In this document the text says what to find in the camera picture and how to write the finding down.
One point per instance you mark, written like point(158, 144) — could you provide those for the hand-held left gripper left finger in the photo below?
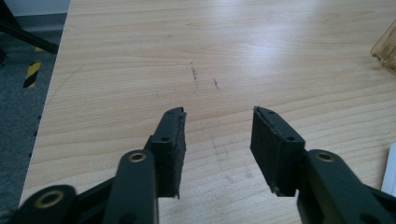
point(169, 155)

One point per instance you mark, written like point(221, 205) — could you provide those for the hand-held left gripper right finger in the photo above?
point(274, 155)

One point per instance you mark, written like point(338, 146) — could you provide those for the white flat object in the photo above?
point(390, 174)

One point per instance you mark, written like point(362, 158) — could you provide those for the amber transparent plastic container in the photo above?
point(387, 46)

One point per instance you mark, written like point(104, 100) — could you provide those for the yellow-black striped floor tape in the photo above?
point(32, 74)

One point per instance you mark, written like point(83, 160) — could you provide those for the black metal stand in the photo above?
point(28, 37)

